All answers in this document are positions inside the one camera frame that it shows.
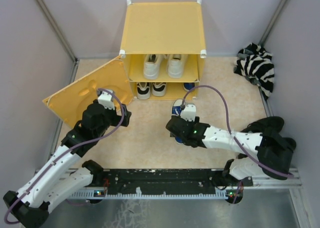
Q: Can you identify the black white striped cloth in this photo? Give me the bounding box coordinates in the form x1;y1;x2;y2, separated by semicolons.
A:
233;43;275;100

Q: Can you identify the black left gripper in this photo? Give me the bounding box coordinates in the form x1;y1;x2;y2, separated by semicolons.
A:
93;103;131;139

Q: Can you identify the black sneaker upper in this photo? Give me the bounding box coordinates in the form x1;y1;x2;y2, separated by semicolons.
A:
241;116;285;134

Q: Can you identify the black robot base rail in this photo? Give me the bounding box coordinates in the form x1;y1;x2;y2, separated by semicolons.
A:
69;169;240;203

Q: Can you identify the yellow cabinet door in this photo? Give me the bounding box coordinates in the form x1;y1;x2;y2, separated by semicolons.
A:
42;56;134;128

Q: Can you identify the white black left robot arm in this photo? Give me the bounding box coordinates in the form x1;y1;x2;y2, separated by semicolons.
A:
3;100;132;227

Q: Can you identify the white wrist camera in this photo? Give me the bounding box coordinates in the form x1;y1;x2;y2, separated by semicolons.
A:
180;104;197;122
97;89;116;110

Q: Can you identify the blue canvas shoe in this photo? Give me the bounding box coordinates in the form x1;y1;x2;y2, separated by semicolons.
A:
183;83;195;92
169;98;198;145

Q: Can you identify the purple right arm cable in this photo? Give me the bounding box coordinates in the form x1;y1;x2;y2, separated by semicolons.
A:
180;85;295;204

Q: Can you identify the black sneaker lower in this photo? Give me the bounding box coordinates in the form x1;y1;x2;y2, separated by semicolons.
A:
284;137;297;153

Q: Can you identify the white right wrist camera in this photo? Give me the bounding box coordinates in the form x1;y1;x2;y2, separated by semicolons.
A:
180;104;197;122

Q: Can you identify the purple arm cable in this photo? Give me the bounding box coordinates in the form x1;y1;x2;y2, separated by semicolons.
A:
4;88;126;224
180;85;295;204

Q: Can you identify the black white canvas shoe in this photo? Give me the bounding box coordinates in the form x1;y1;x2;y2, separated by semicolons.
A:
152;82;167;97
136;82;151;100

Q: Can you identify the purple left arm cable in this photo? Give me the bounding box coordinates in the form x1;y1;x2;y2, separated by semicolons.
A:
4;88;126;224

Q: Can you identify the black sneaker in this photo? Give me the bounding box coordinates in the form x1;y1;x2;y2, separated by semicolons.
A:
241;116;285;134
284;137;297;153

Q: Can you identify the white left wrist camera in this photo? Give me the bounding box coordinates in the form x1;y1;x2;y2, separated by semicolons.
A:
97;89;116;110

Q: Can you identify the yellow plastic shoe cabinet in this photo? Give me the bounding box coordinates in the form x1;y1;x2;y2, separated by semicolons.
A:
119;0;207;100

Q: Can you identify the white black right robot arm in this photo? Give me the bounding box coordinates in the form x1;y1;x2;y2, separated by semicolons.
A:
166;116;296;186

